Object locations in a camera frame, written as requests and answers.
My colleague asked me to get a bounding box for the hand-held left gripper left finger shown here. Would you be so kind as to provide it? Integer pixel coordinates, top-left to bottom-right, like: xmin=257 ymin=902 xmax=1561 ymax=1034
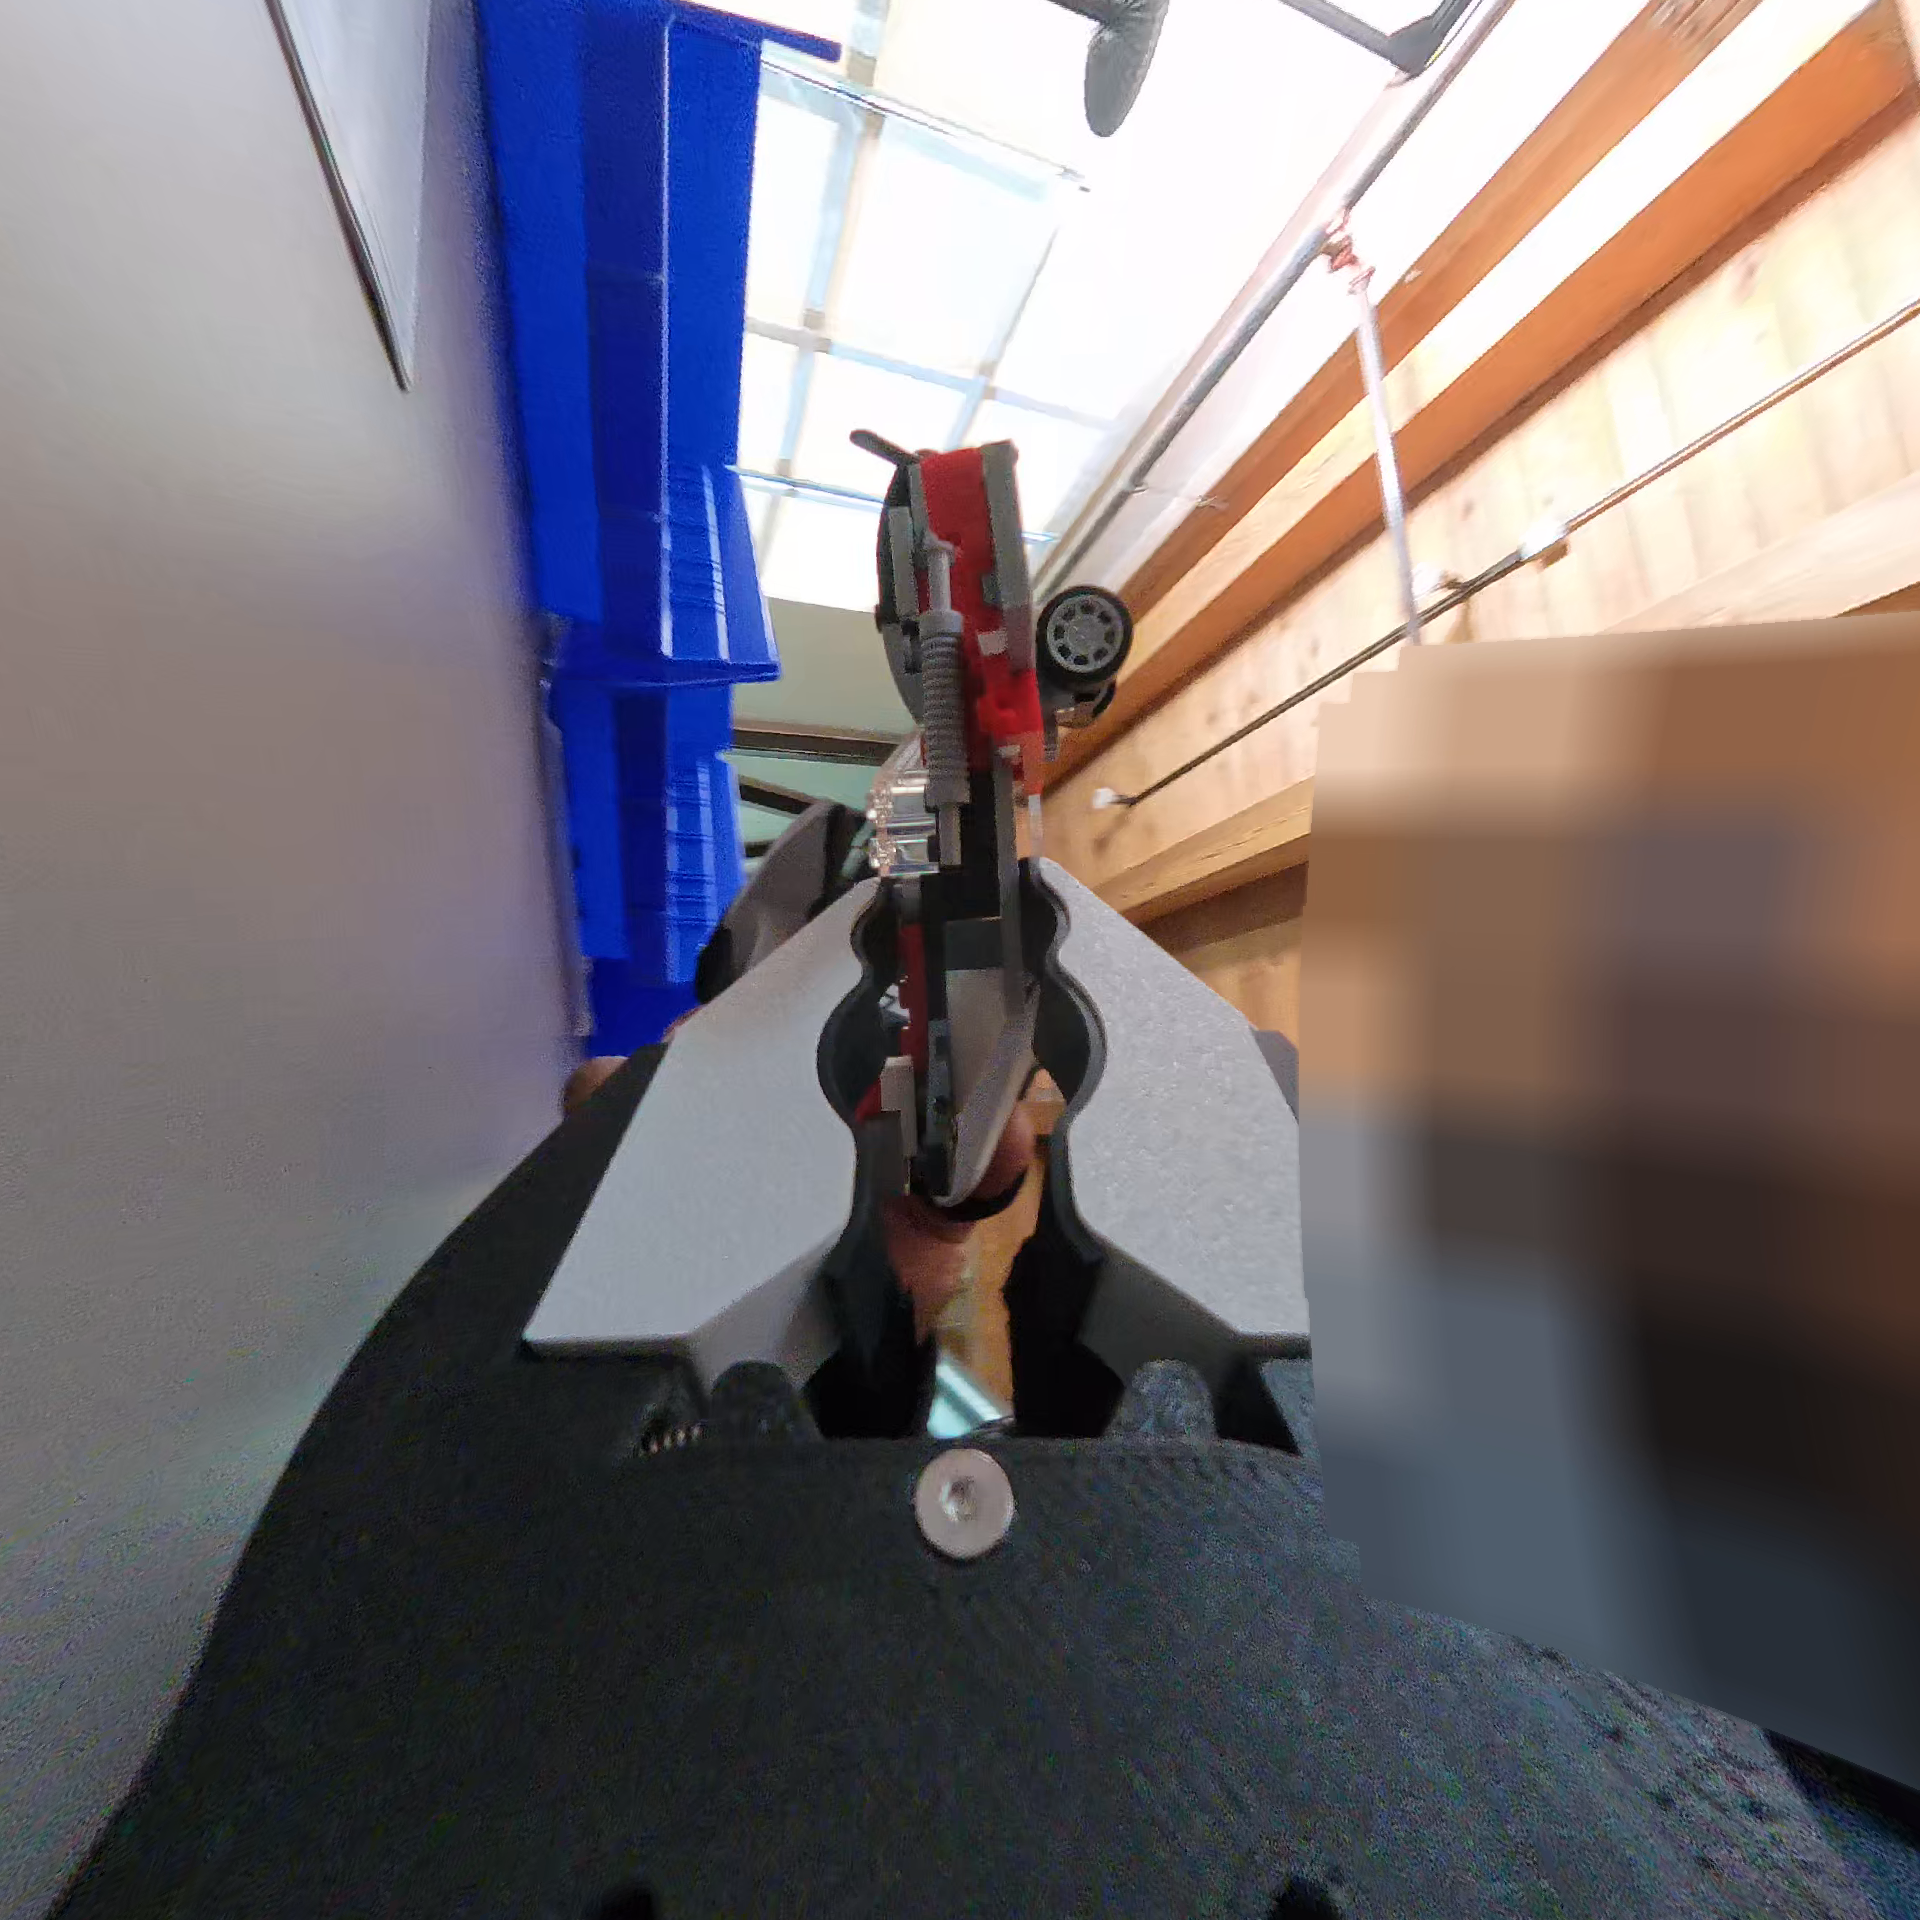
xmin=523 ymin=875 xmax=903 ymax=1430

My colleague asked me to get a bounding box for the toy brick airplane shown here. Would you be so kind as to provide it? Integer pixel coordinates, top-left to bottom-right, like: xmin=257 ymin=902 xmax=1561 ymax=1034
xmin=847 ymin=431 xmax=1139 ymax=1209

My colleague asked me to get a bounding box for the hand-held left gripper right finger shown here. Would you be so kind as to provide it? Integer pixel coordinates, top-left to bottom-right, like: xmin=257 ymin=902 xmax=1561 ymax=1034
xmin=1009 ymin=857 xmax=1309 ymax=1439

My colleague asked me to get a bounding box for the blue plastic bin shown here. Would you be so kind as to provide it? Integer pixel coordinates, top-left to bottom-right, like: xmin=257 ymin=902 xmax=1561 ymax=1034
xmin=477 ymin=0 xmax=842 ymax=677
xmin=542 ymin=659 xmax=786 ymax=1059

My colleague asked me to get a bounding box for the person's right hand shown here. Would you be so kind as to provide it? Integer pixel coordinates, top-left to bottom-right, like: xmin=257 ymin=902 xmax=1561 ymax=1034
xmin=879 ymin=1106 xmax=1049 ymax=1355

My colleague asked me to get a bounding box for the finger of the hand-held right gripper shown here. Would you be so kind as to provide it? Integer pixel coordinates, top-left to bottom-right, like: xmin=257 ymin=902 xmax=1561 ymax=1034
xmin=721 ymin=798 xmax=879 ymax=992

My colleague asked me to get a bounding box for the long ceiling pipe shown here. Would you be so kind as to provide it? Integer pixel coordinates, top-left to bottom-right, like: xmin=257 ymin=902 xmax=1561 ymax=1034
xmin=1042 ymin=0 xmax=1518 ymax=593

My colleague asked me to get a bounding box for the window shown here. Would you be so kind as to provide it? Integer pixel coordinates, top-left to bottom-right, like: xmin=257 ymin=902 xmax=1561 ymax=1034
xmin=735 ymin=0 xmax=1412 ymax=609

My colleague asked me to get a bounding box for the grey desk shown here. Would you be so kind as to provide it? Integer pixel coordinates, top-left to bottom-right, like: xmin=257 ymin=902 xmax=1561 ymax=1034
xmin=0 ymin=0 xmax=603 ymax=1920

